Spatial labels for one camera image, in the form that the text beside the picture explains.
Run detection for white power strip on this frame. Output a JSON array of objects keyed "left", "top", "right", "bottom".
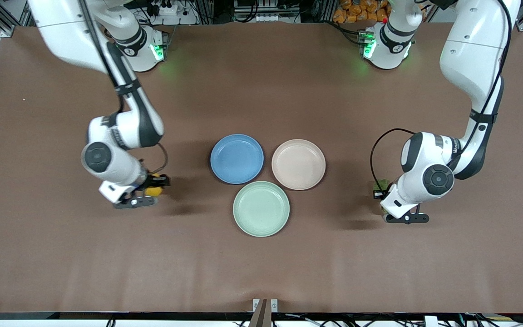
[{"left": 146, "top": 1, "right": 198, "bottom": 26}]

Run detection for black white electronics box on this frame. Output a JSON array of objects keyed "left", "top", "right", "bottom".
[{"left": 233, "top": 0, "right": 302, "bottom": 23}]

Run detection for beige pink round plate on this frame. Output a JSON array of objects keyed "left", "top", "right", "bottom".
[{"left": 271, "top": 139, "right": 326, "bottom": 191}]

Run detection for blue round plate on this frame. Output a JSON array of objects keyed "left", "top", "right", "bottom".
[{"left": 210, "top": 134, "right": 265, "bottom": 185}]

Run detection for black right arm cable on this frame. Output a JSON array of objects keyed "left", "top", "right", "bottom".
[{"left": 79, "top": 0, "right": 170, "bottom": 180}]

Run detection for orange snack bags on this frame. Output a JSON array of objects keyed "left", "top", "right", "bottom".
[{"left": 333, "top": 0, "right": 391, "bottom": 24}]

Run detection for yellow lemon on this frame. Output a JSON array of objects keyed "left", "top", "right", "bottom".
[{"left": 145, "top": 172, "right": 164, "bottom": 197}]

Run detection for pale green round plate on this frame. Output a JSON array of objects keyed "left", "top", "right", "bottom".
[{"left": 232, "top": 181, "right": 291, "bottom": 238}]

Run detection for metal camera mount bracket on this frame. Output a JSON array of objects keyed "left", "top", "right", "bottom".
[{"left": 252, "top": 298, "right": 279, "bottom": 327}]

